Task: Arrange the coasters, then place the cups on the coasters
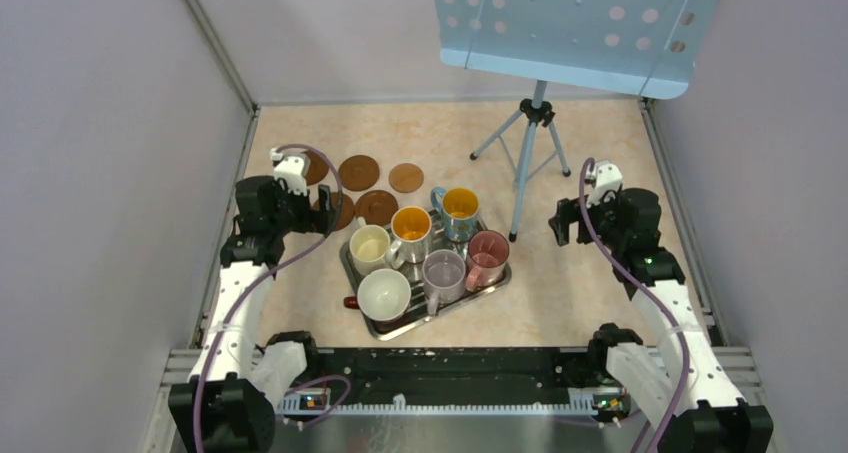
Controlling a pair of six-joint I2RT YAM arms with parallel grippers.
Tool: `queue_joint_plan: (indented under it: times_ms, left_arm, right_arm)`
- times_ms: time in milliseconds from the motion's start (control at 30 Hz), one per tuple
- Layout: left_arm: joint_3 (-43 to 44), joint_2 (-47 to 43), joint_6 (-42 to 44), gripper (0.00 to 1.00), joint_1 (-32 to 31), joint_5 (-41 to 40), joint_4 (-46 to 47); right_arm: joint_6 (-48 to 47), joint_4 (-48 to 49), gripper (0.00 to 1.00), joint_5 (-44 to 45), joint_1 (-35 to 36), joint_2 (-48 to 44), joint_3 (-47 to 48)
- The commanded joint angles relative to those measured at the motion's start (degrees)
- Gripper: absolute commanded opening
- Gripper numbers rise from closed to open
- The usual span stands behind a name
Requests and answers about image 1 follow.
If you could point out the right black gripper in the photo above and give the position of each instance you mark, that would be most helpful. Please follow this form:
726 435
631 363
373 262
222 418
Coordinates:
569 212

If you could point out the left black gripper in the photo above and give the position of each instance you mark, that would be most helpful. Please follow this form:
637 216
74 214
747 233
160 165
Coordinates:
313 220

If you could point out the light brown coaster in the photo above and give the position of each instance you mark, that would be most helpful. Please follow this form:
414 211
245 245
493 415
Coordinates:
406 178

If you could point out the white red-bottom cup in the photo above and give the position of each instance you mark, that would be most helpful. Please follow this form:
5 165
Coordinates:
383 295

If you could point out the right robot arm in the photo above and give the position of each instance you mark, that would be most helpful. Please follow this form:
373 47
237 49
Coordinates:
688 398

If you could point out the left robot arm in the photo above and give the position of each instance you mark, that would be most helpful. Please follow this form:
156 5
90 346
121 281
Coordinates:
218 408

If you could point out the cream mug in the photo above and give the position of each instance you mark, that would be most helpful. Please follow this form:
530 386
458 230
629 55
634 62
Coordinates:
368 247

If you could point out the pink mug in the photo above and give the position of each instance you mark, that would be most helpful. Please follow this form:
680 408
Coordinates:
487 255

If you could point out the silver mug orange inside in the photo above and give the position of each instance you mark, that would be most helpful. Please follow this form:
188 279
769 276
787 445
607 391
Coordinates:
412 239

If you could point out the blue butterfly mug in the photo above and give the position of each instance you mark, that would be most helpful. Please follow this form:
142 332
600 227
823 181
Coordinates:
458 209

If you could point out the music stand tripod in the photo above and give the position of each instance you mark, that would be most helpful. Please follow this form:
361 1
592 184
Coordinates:
539 114

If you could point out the lilac mug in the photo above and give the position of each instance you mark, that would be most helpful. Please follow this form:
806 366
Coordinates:
444 273

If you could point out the blue music stand desk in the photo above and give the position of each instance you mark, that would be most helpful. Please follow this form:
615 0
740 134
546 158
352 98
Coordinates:
645 48

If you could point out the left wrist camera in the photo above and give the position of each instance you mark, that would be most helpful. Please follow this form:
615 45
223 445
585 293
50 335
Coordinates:
291 170

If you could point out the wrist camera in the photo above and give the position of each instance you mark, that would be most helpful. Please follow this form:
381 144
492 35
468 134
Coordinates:
291 170
606 181

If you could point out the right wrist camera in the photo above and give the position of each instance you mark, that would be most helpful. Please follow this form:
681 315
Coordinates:
606 181

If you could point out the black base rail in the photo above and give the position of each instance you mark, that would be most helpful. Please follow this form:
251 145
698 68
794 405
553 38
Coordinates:
469 376

